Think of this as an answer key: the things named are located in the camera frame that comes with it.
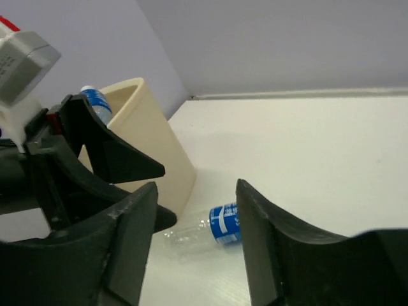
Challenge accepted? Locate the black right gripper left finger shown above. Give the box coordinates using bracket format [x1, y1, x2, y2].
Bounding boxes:
[1, 182, 158, 305]

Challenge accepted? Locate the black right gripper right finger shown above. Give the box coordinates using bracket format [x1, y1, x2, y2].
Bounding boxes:
[236, 179, 407, 305]

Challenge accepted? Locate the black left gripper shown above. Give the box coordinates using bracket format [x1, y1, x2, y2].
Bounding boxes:
[1, 94, 165, 231]

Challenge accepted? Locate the blue label bottle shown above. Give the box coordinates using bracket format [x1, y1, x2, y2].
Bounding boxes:
[80, 85, 113, 126]
[164, 202, 242, 257]

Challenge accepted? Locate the beige plastic bin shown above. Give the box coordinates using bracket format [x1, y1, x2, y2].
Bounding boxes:
[78, 77, 198, 221]

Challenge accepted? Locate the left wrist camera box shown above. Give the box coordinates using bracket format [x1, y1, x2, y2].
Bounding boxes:
[1, 17, 61, 152]

